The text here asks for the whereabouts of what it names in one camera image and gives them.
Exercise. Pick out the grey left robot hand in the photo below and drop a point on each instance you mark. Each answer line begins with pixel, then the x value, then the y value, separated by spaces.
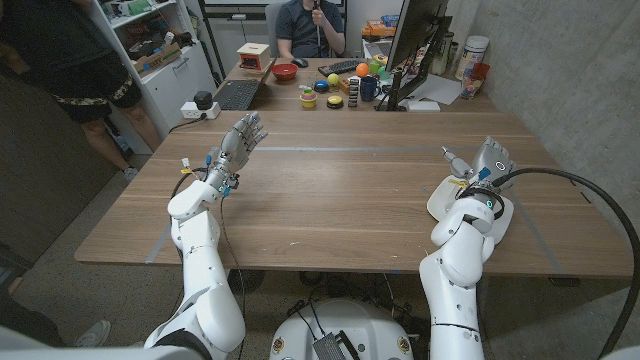
pixel 235 147

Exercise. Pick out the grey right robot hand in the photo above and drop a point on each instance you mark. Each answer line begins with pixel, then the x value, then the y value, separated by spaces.
pixel 495 162

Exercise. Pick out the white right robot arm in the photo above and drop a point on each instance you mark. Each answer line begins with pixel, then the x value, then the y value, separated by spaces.
pixel 457 270

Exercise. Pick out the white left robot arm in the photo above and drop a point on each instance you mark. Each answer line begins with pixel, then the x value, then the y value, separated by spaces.
pixel 200 260

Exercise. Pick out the white plate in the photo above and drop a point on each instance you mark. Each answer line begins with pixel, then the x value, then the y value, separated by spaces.
pixel 442 202

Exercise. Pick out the dark open laptop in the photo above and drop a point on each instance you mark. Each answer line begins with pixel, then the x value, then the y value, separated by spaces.
pixel 237 94

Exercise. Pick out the black power adapter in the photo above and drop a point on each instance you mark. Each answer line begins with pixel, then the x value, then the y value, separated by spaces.
pixel 203 99

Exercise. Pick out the white power strip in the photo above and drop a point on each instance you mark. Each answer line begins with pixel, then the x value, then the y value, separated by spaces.
pixel 189 111

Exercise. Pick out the white shelf cabinet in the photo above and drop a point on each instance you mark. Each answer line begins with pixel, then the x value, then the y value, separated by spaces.
pixel 175 85

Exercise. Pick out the rainbow stacking cup toy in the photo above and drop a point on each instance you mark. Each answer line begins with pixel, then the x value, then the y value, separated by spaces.
pixel 308 99

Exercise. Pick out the red bowl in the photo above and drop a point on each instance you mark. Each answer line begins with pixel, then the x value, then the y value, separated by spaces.
pixel 284 72

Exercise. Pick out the white paper sheets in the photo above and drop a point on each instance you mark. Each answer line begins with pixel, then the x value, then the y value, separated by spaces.
pixel 440 89

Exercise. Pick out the small flat white box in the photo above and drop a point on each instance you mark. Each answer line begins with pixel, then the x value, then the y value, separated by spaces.
pixel 423 105

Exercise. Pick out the white and red wooden box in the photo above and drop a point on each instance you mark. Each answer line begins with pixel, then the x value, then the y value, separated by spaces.
pixel 253 56

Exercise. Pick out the blue and black button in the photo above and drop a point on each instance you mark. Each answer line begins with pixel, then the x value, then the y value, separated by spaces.
pixel 321 86

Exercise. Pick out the black computer mouse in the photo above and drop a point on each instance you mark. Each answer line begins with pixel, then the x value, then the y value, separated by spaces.
pixel 299 62

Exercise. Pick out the yellow and black button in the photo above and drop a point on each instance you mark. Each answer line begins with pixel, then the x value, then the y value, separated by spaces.
pixel 335 102

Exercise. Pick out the white canister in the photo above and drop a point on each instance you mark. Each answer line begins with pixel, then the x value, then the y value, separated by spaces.
pixel 472 52

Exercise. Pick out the cardboard box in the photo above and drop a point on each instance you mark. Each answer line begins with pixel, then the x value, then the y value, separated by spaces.
pixel 157 59

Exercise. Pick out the yellow-green ball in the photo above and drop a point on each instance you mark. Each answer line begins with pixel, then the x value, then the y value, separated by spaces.
pixel 333 79

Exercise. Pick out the black and white block tower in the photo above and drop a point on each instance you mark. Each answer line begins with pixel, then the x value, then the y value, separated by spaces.
pixel 353 92

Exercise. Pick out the grey office chair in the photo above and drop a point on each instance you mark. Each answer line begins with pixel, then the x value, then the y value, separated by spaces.
pixel 270 20

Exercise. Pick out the black keyboard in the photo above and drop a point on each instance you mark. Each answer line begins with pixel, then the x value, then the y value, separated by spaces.
pixel 342 67

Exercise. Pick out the black round fan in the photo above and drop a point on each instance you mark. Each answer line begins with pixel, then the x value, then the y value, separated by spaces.
pixel 249 281

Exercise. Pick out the seated person in dark polo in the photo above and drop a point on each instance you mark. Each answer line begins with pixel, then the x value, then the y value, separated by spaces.
pixel 305 30

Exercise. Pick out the black reach grabber stick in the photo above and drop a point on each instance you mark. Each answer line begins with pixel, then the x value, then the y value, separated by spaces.
pixel 317 30

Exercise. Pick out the dark blue mug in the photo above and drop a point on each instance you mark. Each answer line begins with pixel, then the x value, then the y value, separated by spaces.
pixel 369 89

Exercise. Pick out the orange ball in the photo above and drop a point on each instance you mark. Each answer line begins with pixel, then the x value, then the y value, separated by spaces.
pixel 362 70

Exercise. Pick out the green plastic cup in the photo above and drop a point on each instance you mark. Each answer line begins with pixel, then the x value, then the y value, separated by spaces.
pixel 375 66

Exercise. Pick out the black computer monitor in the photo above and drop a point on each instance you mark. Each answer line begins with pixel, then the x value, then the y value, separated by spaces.
pixel 415 25

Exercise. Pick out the orange box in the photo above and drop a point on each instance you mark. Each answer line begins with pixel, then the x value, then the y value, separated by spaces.
pixel 378 30

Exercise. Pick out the standing person in black shorts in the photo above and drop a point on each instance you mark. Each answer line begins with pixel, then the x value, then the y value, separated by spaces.
pixel 75 40

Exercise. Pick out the white robot torso base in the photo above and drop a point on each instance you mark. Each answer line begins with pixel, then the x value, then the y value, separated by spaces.
pixel 350 325

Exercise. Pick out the person in dark trousers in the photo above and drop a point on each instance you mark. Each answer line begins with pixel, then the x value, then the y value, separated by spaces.
pixel 25 325

